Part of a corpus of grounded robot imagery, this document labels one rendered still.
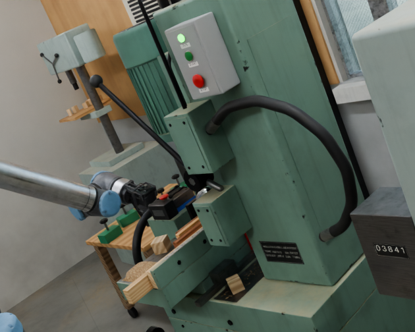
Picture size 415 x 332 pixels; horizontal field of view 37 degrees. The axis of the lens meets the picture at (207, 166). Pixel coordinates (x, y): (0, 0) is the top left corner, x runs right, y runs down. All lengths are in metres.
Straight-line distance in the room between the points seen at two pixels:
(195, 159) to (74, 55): 2.53
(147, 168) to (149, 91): 2.43
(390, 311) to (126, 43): 0.94
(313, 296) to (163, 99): 0.61
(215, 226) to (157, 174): 2.60
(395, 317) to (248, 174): 0.54
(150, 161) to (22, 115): 1.13
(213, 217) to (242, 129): 0.22
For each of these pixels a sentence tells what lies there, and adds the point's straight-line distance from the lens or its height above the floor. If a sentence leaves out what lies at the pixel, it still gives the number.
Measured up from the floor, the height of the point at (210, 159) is 1.18.
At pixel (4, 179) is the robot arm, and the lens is 1.99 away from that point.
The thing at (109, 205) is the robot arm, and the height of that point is 0.99.
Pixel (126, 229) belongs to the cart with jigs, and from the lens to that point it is 3.34.
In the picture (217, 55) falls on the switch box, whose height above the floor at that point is 1.40.
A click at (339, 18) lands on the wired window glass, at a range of 3.01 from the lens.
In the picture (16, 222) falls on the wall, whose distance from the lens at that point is 4.68.
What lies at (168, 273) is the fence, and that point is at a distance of 1.60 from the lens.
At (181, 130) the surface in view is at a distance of 1.40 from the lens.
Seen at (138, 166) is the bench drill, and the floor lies 0.64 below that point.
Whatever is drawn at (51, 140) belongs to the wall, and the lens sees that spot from 4.78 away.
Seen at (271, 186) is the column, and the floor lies 1.07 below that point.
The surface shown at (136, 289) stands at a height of 0.93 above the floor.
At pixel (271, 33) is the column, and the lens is 1.38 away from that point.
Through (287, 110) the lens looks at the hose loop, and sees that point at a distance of 1.23.
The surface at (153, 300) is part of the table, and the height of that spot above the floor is 0.86.
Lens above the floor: 1.55
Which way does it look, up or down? 16 degrees down
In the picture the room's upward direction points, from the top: 23 degrees counter-clockwise
